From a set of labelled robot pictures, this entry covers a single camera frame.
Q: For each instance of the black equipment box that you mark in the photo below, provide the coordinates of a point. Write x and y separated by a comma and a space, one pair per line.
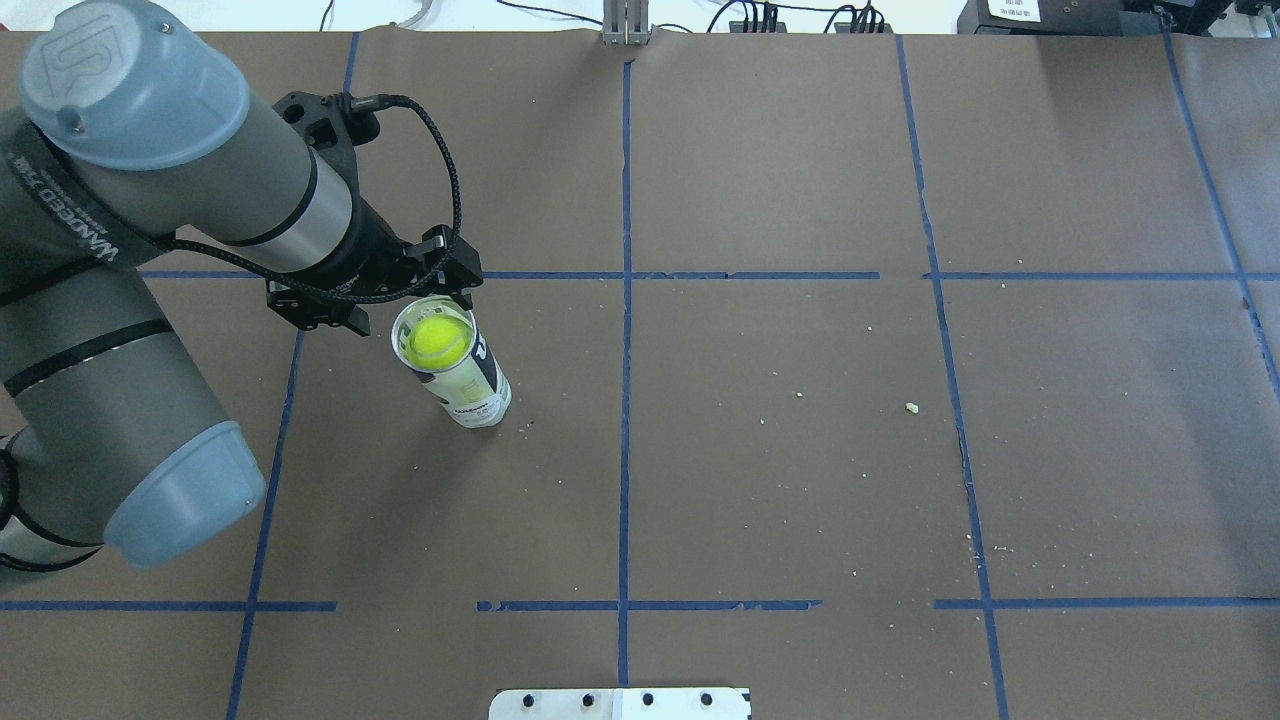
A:
1056, 18

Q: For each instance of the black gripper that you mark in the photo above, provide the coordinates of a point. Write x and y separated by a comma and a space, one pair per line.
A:
374, 250

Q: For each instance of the clear plastic ball can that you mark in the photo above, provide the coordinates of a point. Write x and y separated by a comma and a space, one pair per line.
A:
474, 392

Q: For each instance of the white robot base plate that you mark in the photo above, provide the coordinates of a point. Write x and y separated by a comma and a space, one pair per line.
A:
623, 703

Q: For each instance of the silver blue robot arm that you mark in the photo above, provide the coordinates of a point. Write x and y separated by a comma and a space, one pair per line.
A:
135, 138

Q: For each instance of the yellow-green tennis ball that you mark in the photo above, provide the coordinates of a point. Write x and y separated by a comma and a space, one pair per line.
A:
438, 342

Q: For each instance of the grey aluminium frame post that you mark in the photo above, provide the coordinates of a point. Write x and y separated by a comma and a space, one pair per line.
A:
626, 23

